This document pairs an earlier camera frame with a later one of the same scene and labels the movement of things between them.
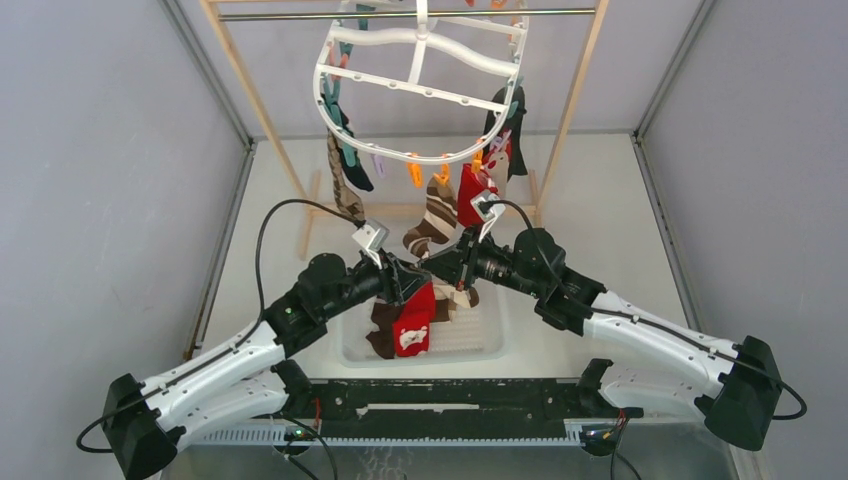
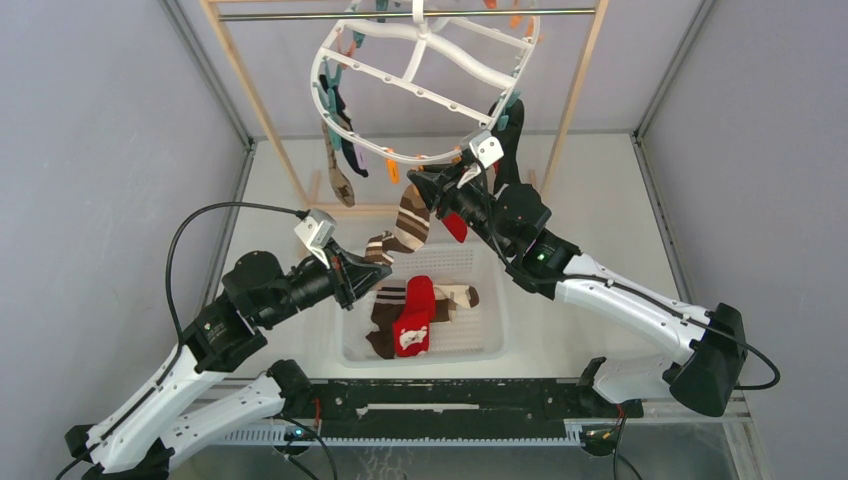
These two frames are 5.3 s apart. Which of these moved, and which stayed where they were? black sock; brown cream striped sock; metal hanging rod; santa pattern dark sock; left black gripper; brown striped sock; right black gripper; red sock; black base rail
Moved: right black gripper; left black gripper; black sock; santa pattern dark sock
Stayed: brown cream striped sock; black base rail; brown striped sock; metal hanging rod; red sock
